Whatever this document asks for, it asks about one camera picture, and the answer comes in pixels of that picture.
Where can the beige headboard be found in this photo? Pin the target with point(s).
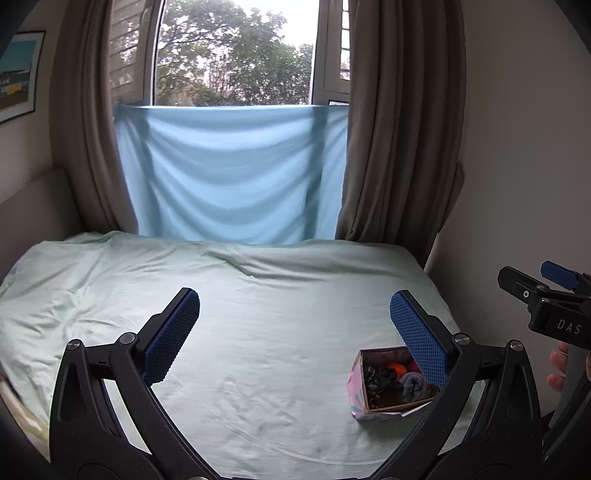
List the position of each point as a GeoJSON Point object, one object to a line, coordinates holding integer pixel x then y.
{"type": "Point", "coordinates": [32, 217]}

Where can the orange plush ball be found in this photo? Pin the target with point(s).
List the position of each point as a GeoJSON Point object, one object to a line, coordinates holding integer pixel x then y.
{"type": "Point", "coordinates": [396, 368]}

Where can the patterned cardboard box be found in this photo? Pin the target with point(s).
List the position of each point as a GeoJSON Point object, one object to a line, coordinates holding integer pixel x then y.
{"type": "Point", "coordinates": [358, 392]}

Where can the black sock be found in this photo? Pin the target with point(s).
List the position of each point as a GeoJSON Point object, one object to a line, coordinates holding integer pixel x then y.
{"type": "Point", "coordinates": [377, 377]}

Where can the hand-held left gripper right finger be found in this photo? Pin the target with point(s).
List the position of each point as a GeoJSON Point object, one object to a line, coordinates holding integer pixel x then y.
{"type": "Point", "coordinates": [420, 341]}

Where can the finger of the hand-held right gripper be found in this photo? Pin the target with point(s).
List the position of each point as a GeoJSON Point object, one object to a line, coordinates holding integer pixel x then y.
{"type": "Point", "coordinates": [558, 273]}
{"type": "Point", "coordinates": [521, 286]}

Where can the bed with pale green sheet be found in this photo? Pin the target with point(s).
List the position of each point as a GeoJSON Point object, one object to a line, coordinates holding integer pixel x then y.
{"type": "Point", "coordinates": [254, 314]}

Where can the framed wall picture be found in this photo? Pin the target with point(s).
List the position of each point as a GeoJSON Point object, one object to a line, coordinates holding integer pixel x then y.
{"type": "Point", "coordinates": [18, 74]}

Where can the person's right hand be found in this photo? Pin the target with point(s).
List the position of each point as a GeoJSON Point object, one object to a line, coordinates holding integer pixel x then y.
{"type": "Point", "coordinates": [559, 357]}

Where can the patterned blanket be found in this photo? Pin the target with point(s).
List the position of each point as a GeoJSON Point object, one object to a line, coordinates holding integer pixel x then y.
{"type": "Point", "coordinates": [18, 406]}

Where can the light blue hanging cloth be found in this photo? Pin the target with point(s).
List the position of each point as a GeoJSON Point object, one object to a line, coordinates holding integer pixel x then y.
{"type": "Point", "coordinates": [231, 175]}

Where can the brown curtain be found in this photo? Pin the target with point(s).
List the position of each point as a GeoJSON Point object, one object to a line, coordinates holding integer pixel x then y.
{"type": "Point", "coordinates": [401, 138]}
{"type": "Point", "coordinates": [97, 115]}

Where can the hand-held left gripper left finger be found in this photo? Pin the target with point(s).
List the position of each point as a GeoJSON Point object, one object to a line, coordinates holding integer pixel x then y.
{"type": "Point", "coordinates": [168, 341]}

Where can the grey sock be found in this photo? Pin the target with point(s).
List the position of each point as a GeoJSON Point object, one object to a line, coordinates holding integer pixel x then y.
{"type": "Point", "coordinates": [412, 386]}

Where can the window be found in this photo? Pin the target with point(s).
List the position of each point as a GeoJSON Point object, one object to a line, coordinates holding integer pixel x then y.
{"type": "Point", "coordinates": [231, 50]}

